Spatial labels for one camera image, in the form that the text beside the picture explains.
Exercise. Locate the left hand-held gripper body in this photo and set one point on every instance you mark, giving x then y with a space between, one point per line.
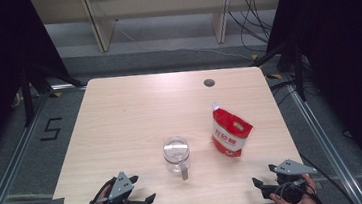
121 186

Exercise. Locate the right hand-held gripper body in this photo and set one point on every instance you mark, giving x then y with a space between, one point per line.
292 167

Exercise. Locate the clear glass jar with lid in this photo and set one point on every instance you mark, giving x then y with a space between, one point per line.
176 156

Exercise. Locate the red and white sugar pouch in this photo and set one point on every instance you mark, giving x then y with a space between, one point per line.
230 134

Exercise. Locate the yellow and black tape piece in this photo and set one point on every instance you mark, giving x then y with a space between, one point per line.
275 76
56 94
254 56

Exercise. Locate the black metal stand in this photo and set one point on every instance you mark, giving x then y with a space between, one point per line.
298 70
28 96

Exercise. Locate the grey round table grommet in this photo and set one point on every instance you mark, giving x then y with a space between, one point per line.
209 82

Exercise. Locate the light wooden shelf unit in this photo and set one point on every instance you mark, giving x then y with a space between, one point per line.
159 0

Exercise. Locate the aluminium floor rail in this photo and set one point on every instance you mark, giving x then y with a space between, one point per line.
323 142
11 165

